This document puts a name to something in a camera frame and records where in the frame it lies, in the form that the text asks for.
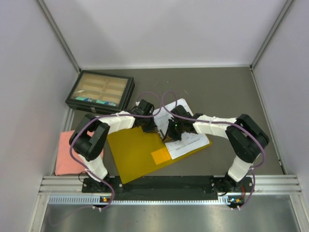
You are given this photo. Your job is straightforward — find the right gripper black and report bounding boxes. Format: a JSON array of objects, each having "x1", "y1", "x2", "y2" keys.
[{"x1": 164, "y1": 119, "x2": 186, "y2": 143}]

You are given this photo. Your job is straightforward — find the metal folder clip mechanism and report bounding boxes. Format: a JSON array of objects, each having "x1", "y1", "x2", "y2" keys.
[{"x1": 156, "y1": 128, "x2": 164, "y2": 140}]

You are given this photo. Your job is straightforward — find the white paper sheet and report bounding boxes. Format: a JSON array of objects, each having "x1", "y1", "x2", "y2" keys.
[{"x1": 154, "y1": 107, "x2": 211, "y2": 160}]

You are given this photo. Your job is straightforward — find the yellow plastic folder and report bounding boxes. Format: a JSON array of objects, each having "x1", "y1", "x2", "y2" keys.
[{"x1": 107, "y1": 128, "x2": 212, "y2": 184}]

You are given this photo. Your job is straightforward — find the black compartment display box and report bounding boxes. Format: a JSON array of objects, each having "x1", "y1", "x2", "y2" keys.
[{"x1": 65, "y1": 71, "x2": 135, "y2": 115}]

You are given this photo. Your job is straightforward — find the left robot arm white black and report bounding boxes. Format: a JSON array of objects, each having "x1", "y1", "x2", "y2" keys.
[{"x1": 69, "y1": 100, "x2": 158, "y2": 193}]

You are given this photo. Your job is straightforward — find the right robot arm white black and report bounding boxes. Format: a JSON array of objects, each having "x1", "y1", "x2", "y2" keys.
[{"x1": 161, "y1": 105, "x2": 269, "y2": 193}]

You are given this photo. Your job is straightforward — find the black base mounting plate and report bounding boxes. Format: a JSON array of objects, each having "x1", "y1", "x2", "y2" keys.
[{"x1": 81, "y1": 175, "x2": 232, "y2": 201}]

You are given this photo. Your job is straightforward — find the teal tube right in box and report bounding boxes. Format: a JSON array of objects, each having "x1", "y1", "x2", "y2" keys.
[{"x1": 96, "y1": 100, "x2": 117, "y2": 107}]

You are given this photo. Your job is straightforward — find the teal tube in box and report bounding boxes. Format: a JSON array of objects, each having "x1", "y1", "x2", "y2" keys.
[
  {"x1": 96, "y1": 100, "x2": 117, "y2": 107},
  {"x1": 75, "y1": 97, "x2": 94, "y2": 102}
]

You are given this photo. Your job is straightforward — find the teal tube left in box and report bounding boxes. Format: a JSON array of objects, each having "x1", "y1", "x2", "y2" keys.
[{"x1": 75, "y1": 97, "x2": 94, "y2": 102}]

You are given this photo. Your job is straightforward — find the pink folded cloth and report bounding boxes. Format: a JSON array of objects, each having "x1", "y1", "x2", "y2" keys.
[{"x1": 54, "y1": 130, "x2": 104, "y2": 176}]

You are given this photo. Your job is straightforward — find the aluminium front rail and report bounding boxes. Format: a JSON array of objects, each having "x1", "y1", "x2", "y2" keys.
[{"x1": 39, "y1": 175, "x2": 302, "y2": 195}]

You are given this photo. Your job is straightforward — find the grey slotted cable duct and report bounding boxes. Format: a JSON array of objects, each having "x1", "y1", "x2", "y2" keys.
[{"x1": 48, "y1": 195, "x2": 240, "y2": 205}]

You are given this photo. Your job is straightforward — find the left aluminium frame post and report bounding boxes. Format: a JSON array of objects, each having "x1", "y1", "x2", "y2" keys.
[{"x1": 35, "y1": 0, "x2": 81, "y2": 72}]

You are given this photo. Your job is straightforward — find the aluminium frame post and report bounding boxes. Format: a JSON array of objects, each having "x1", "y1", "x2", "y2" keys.
[
  {"x1": 35, "y1": 0, "x2": 81, "y2": 72},
  {"x1": 250, "y1": 0, "x2": 295, "y2": 72}
]

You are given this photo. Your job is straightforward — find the right aluminium frame post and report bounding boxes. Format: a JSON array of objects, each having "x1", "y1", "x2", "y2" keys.
[{"x1": 250, "y1": 0, "x2": 295, "y2": 72}]

